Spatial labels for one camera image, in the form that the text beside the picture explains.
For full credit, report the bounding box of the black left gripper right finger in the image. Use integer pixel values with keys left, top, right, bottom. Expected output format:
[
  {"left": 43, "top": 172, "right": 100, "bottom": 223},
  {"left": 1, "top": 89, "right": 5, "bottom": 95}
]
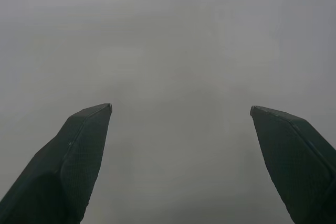
[{"left": 249, "top": 105, "right": 336, "bottom": 224}]

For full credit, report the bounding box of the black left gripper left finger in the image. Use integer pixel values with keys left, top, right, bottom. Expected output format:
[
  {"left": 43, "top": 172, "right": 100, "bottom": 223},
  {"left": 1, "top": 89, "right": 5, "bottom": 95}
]
[{"left": 0, "top": 103, "right": 113, "bottom": 224}]

